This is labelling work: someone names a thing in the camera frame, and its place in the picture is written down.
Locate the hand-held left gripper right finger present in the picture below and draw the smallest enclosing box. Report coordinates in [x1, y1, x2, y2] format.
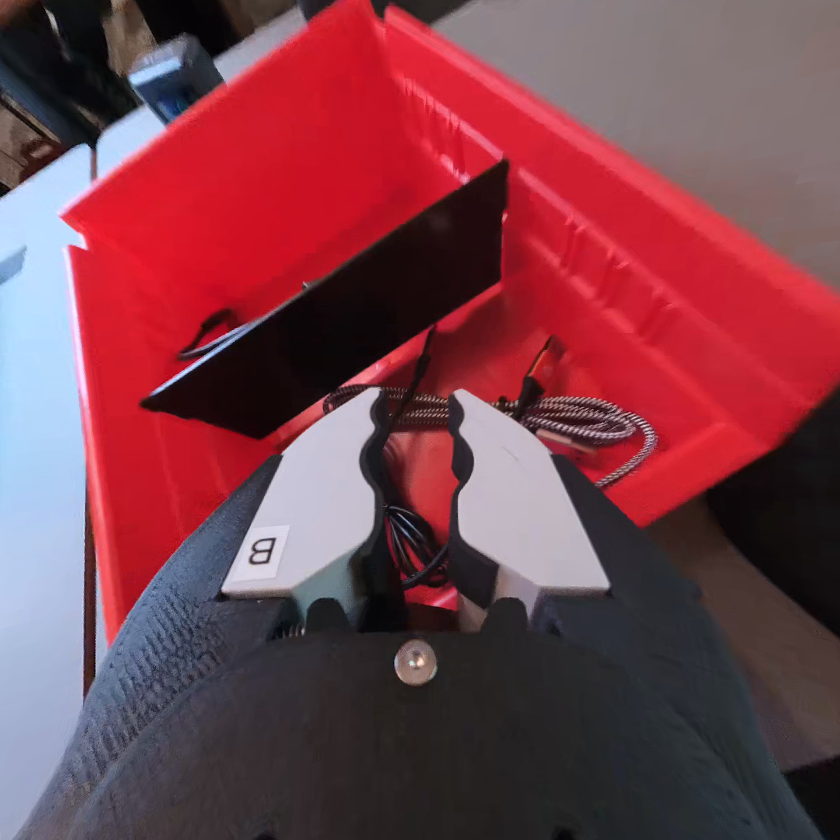
[448, 389, 612, 619]

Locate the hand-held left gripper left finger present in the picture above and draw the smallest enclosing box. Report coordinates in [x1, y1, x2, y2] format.
[222, 387, 390, 621]

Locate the black cable with orange plugs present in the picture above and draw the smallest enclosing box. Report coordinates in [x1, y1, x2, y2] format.
[364, 325, 573, 592]

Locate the red plastic bin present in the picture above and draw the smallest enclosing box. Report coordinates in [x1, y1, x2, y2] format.
[59, 0, 840, 644]

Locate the black bin divider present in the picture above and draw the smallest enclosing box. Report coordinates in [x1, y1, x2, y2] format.
[141, 159, 511, 441]

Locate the grey charger cube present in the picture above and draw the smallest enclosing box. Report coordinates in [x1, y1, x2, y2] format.
[128, 34, 225, 126]

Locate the black-white braided cable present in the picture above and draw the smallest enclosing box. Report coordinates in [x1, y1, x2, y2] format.
[323, 386, 659, 490]

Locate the thin black cable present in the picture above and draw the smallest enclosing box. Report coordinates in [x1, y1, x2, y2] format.
[176, 307, 265, 363]

